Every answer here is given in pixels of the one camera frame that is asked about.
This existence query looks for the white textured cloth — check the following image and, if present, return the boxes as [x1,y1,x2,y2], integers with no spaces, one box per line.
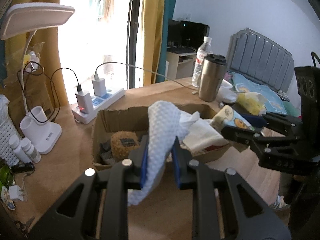
[180,111,228,153]

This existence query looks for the white paper towel sheet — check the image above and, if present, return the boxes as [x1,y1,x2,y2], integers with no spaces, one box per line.
[127,101,200,206]

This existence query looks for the brown plush keychain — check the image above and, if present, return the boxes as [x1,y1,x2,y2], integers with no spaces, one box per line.
[110,131,140,161]

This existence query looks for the duck print tissue pack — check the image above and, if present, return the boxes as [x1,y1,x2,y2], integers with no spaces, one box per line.
[210,105,255,132]

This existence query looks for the red plush keychain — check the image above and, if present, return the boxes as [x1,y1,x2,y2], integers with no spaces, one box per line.
[205,145,223,152]

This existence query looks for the dark grey glove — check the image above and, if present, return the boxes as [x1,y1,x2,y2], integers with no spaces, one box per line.
[100,141,116,166]

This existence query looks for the blue patterned bed blanket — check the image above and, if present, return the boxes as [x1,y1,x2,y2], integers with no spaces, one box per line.
[224,72,300,117]

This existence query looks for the yellow tissue pack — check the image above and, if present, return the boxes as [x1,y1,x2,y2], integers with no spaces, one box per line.
[236,92,268,115]

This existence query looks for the brown cardboard box tray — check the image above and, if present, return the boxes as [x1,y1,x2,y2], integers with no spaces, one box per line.
[92,101,246,170]

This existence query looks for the grey padded headboard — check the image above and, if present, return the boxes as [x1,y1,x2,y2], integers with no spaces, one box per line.
[227,28,295,92]

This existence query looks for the white power strip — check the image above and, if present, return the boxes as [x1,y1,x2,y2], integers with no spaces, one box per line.
[72,88,125,124]

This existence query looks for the steel travel tumbler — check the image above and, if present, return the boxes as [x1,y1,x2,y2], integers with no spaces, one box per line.
[198,54,227,102]

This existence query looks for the white small desk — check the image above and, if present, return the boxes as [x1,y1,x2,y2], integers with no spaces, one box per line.
[165,51,196,80]

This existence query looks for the clear water bottle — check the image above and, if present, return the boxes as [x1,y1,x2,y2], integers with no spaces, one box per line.
[192,36,212,88]

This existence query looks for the white pill bottle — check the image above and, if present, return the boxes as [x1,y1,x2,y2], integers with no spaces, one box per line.
[21,137,41,163]
[9,134,32,163]

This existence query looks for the black flashlight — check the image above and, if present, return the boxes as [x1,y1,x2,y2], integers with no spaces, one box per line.
[11,163,35,174]

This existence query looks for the black computer monitor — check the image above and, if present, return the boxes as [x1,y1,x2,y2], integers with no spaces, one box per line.
[167,20,210,49]

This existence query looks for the small white plug adapter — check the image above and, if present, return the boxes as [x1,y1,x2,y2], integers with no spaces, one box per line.
[9,185,27,202]

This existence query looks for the black scissors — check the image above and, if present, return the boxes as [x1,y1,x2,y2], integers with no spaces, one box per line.
[14,216,35,234]

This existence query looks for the green snack bag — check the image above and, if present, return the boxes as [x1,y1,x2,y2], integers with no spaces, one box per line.
[0,159,15,189]

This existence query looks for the yellow curtain left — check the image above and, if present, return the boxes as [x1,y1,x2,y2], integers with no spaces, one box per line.
[5,0,68,106]

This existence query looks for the yellow curtain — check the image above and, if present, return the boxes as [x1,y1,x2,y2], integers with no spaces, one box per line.
[5,0,68,106]
[142,0,165,86]

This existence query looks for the white perforated basket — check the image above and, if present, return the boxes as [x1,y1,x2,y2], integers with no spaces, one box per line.
[0,94,23,166]

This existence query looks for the yellow curtain right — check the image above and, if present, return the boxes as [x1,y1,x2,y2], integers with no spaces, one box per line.
[142,0,165,86]

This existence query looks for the teal curtain right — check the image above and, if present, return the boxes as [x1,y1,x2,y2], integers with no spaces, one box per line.
[156,0,176,83]

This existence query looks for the white desk lamp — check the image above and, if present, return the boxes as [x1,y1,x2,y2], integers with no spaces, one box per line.
[1,2,75,155]

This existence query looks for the white charger with black cable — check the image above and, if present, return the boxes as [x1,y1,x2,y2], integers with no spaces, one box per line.
[75,84,93,114]

